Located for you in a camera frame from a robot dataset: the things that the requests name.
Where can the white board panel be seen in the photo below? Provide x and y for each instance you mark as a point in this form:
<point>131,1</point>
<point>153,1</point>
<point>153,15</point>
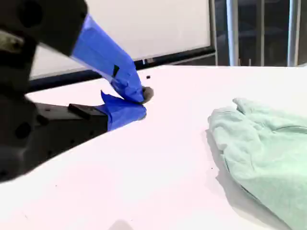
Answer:
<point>156,24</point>

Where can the grey vertical frame post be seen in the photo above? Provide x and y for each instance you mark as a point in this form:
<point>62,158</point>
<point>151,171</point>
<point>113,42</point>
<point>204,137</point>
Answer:
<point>213,28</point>

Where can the black board frame bar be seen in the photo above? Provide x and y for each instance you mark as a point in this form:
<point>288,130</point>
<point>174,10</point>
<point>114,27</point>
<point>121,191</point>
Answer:
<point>172,57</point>

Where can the pale green T-shirt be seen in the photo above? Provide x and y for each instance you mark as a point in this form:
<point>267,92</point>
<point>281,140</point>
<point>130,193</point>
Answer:
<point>263,155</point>

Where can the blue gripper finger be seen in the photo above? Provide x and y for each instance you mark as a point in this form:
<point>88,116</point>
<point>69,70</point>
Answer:
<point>103,55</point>
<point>120,112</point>

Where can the silver metal pole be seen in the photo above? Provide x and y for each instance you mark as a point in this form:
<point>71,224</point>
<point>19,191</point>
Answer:
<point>232,31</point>
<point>294,31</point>

